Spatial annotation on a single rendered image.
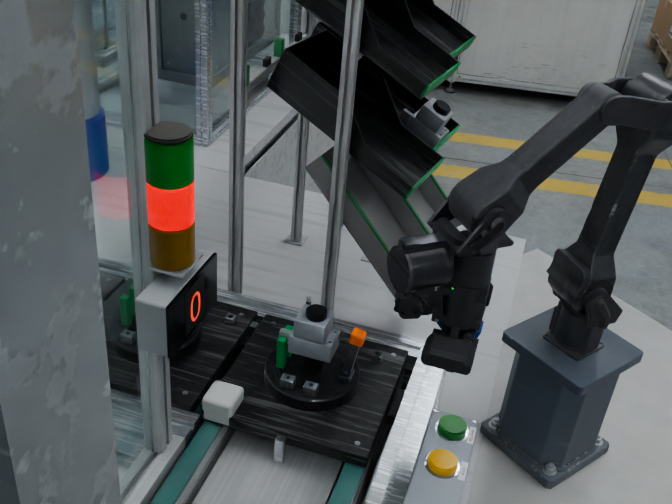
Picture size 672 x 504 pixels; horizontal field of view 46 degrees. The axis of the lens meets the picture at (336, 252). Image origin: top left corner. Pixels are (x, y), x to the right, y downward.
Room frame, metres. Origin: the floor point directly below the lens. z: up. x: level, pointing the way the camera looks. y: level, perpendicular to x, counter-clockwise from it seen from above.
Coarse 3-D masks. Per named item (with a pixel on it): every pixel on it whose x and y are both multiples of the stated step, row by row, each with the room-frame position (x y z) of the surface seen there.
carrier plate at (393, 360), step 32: (288, 320) 1.02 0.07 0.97; (256, 352) 0.94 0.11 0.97; (384, 352) 0.97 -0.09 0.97; (256, 384) 0.87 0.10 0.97; (384, 384) 0.89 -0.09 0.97; (256, 416) 0.80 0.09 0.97; (288, 416) 0.81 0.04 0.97; (320, 416) 0.81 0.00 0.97; (352, 416) 0.82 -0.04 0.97; (384, 416) 0.83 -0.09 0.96; (320, 448) 0.76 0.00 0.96; (352, 448) 0.76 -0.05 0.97
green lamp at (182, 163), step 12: (144, 144) 0.73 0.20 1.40; (156, 144) 0.72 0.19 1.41; (180, 144) 0.72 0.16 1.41; (192, 144) 0.73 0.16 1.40; (156, 156) 0.71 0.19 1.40; (168, 156) 0.71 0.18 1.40; (180, 156) 0.72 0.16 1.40; (192, 156) 0.73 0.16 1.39; (156, 168) 0.71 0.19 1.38; (168, 168) 0.71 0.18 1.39; (180, 168) 0.72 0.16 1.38; (192, 168) 0.73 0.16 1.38; (156, 180) 0.71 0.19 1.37; (168, 180) 0.71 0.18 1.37; (180, 180) 0.72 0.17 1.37; (192, 180) 0.73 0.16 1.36
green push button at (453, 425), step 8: (448, 416) 0.84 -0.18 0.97; (456, 416) 0.84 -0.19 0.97; (440, 424) 0.82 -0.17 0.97; (448, 424) 0.82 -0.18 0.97; (456, 424) 0.82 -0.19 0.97; (464, 424) 0.82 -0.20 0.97; (440, 432) 0.81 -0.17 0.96; (448, 432) 0.81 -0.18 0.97; (456, 432) 0.81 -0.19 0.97; (464, 432) 0.81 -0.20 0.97
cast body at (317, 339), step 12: (300, 312) 0.90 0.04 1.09; (312, 312) 0.88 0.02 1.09; (324, 312) 0.89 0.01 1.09; (300, 324) 0.87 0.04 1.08; (312, 324) 0.87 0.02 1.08; (324, 324) 0.87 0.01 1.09; (288, 336) 0.90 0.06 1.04; (300, 336) 0.87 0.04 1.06; (312, 336) 0.87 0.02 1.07; (324, 336) 0.87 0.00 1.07; (336, 336) 0.89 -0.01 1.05; (288, 348) 0.88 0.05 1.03; (300, 348) 0.87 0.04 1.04; (312, 348) 0.87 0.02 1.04; (324, 348) 0.86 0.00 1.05; (336, 348) 0.89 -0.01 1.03; (324, 360) 0.86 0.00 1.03
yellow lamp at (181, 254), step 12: (192, 228) 0.73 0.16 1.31; (156, 240) 0.72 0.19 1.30; (168, 240) 0.71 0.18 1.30; (180, 240) 0.72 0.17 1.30; (192, 240) 0.73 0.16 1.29; (156, 252) 0.72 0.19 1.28; (168, 252) 0.71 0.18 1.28; (180, 252) 0.72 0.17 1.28; (192, 252) 0.73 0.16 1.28; (156, 264) 0.72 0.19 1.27; (168, 264) 0.71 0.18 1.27; (180, 264) 0.72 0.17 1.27
